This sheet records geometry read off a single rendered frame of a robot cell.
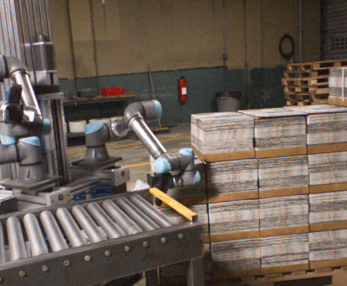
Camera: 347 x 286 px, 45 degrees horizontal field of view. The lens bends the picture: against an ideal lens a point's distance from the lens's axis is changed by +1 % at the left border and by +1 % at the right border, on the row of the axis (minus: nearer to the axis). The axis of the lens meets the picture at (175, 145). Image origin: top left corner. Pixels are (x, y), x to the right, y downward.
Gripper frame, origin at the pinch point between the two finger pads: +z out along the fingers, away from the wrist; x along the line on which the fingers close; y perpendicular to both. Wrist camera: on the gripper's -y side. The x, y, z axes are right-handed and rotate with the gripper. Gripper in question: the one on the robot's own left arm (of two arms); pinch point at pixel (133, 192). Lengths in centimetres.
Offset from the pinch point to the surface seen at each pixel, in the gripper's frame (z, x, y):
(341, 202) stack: -119, 14, -23
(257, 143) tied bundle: -72, 1, 15
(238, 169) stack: -62, -3, 1
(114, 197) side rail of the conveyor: 13.2, 13.4, 3.4
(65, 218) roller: 37.0, 28.5, 3.3
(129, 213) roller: 12.4, 33.3, 1.9
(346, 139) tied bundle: -121, 16, 14
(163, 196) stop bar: -3.2, 31.4, 5.4
